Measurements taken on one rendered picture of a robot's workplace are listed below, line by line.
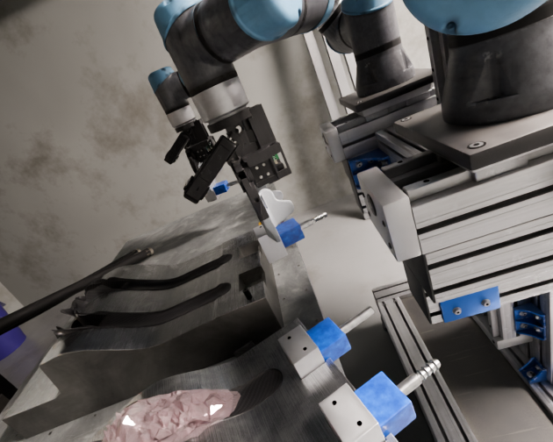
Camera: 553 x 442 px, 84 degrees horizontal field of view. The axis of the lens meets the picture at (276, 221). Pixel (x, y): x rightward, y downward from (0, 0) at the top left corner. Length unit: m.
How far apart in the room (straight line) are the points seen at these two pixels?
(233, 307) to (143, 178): 2.55
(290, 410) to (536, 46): 0.46
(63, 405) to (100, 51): 2.56
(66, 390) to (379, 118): 0.88
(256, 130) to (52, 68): 2.73
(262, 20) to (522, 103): 0.29
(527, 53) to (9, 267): 4.17
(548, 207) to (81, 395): 0.74
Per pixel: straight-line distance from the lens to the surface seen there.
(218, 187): 1.01
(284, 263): 0.72
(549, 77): 0.44
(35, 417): 0.75
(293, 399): 0.41
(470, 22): 0.29
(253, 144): 0.49
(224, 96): 0.46
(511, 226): 0.49
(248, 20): 0.40
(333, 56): 2.25
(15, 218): 3.81
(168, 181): 2.93
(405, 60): 0.93
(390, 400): 0.36
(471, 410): 1.12
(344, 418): 0.35
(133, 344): 0.59
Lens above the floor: 1.18
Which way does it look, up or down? 24 degrees down
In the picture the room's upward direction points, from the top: 24 degrees counter-clockwise
